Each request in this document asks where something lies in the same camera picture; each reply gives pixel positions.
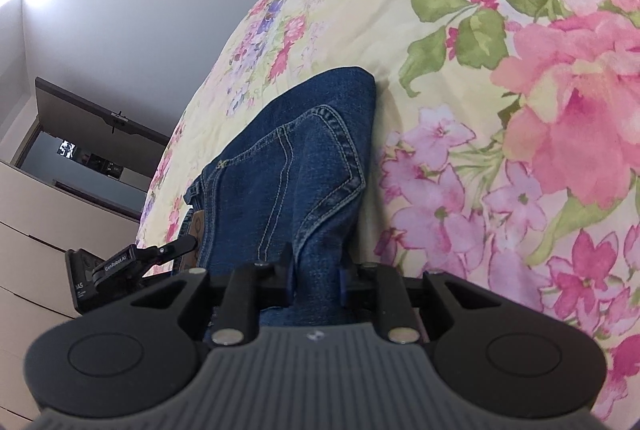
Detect blue denim jeans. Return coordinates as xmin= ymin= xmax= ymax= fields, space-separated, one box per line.
xmin=184 ymin=68 xmax=376 ymax=326

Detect beige wardrobe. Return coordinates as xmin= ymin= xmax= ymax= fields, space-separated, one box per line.
xmin=1 ymin=164 xmax=138 ymax=429

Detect dark brown door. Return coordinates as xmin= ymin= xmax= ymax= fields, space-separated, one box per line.
xmin=35 ymin=77 xmax=169 ymax=146

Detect floral yellow bed quilt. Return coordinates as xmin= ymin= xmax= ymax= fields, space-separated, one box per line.
xmin=138 ymin=0 xmax=639 ymax=429

